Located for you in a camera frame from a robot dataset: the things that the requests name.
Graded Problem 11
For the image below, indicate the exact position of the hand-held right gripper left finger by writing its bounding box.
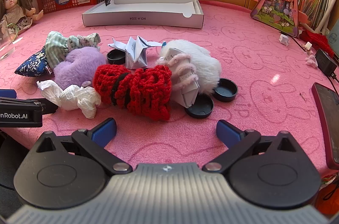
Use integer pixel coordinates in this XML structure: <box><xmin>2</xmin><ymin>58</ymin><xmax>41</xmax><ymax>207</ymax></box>
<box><xmin>36</xmin><ymin>118</ymin><xmax>133</xmax><ymax>174</ymax></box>

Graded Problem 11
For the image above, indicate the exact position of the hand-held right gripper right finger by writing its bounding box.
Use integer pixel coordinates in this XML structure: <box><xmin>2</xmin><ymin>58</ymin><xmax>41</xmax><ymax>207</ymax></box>
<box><xmin>203</xmin><ymin>120</ymin><xmax>298</xmax><ymax>174</ymax></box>

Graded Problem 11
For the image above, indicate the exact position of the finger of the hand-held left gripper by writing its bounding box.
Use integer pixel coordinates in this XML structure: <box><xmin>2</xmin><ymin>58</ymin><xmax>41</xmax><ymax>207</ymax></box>
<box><xmin>26</xmin><ymin>98</ymin><xmax>59</xmax><ymax>115</ymax></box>
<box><xmin>0</xmin><ymin>90</ymin><xmax>17</xmax><ymax>99</ymax></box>

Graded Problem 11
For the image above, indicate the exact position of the white tissue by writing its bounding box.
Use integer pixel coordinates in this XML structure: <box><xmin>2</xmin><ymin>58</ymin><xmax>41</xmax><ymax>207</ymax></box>
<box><xmin>36</xmin><ymin>80</ymin><xmax>101</xmax><ymax>118</ymax></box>

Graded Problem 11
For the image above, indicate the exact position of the black round lid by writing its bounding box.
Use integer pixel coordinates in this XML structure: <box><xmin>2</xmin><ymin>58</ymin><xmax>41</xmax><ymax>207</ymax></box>
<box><xmin>214</xmin><ymin>78</ymin><xmax>238</xmax><ymax>102</ymax></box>
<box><xmin>185</xmin><ymin>95</ymin><xmax>214</xmax><ymax>118</ymax></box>
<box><xmin>107</xmin><ymin>49</ymin><xmax>125</xmax><ymax>65</ymax></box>

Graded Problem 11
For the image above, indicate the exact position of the blue floral fabric pouch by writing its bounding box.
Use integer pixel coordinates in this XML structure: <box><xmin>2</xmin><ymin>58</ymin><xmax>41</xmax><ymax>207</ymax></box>
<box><xmin>14</xmin><ymin>46</ymin><xmax>53</xmax><ymax>77</ymax></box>

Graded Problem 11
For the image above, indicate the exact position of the purple plush toy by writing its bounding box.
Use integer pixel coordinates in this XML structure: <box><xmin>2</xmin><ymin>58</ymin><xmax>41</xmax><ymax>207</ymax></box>
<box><xmin>54</xmin><ymin>47</ymin><xmax>108</xmax><ymax>89</ymax></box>

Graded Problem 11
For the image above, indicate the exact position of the grey paper boat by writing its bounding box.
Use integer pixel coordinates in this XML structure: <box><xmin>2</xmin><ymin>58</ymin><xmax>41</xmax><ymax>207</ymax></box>
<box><xmin>161</xmin><ymin>48</ymin><xmax>200</xmax><ymax>108</ymax></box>

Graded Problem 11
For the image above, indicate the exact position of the red crocheted pouch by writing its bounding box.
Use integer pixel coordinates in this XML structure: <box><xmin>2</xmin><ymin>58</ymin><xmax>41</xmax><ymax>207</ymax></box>
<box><xmin>93</xmin><ymin>64</ymin><xmax>172</xmax><ymax>121</ymax></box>

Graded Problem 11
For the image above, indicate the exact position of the green checked cloth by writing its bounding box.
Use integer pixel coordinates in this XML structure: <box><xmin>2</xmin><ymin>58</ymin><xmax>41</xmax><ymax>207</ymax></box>
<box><xmin>45</xmin><ymin>31</ymin><xmax>101</xmax><ymax>68</ymax></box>

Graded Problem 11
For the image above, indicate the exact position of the white fluffy plush toy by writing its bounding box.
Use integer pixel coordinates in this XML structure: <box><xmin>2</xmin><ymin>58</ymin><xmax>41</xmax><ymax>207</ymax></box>
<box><xmin>157</xmin><ymin>39</ymin><xmax>221</xmax><ymax>95</ymax></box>

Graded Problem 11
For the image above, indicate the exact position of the clear glass jar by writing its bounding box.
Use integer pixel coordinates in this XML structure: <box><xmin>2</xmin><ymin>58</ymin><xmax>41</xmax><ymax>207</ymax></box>
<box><xmin>0</xmin><ymin>20</ymin><xmax>19</xmax><ymax>61</ymax></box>

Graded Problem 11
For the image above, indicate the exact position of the folded white origami paper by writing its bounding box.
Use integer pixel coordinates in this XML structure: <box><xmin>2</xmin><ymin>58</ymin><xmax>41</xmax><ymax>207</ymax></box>
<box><xmin>108</xmin><ymin>36</ymin><xmax>162</xmax><ymax>69</ymax></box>

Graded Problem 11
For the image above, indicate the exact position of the pink bunny print table mat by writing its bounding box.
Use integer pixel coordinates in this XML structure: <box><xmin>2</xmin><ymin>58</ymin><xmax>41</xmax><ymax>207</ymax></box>
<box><xmin>0</xmin><ymin>0</ymin><xmax>339</xmax><ymax>179</ymax></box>

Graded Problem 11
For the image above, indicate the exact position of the pink chenille stem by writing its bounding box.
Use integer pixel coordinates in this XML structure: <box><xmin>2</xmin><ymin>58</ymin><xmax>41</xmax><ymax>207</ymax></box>
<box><xmin>156</xmin><ymin>54</ymin><xmax>198</xmax><ymax>89</ymax></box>

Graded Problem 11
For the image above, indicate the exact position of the brown haired baby doll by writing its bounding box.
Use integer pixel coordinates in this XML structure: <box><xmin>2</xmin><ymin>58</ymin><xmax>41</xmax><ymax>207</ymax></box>
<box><xmin>0</xmin><ymin>0</ymin><xmax>44</xmax><ymax>35</ymax></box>

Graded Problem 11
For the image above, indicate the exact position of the dark red smartphone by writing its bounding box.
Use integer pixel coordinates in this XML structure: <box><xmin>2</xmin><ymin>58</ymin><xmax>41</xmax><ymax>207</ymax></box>
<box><xmin>311</xmin><ymin>82</ymin><xmax>339</xmax><ymax>170</ymax></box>

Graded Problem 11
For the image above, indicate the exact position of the small pink fuzzy scrap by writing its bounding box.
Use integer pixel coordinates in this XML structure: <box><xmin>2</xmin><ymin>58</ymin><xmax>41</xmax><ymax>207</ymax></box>
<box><xmin>306</xmin><ymin>54</ymin><xmax>318</xmax><ymax>67</ymax></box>

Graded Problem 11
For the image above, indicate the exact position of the black power adapter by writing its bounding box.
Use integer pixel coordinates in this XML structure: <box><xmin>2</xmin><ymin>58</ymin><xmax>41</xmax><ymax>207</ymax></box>
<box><xmin>315</xmin><ymin>49</ymin><xmax>339</xmax><ymax>76</ymax></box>

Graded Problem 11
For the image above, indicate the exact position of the red knitted piece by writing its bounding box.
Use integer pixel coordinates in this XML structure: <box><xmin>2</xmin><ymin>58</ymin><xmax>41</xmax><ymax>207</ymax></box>
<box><xmin>300</xmin><ymin>29</ymin><xmax>335</xmax><ymax>57</ymax></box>

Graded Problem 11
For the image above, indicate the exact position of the grey-blue folder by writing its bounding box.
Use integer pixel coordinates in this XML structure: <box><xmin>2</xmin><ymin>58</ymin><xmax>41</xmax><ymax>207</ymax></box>
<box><xmin>328</xmin><ymin>26</ymin><xmax>339</xmax><ymax>41</ymax></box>

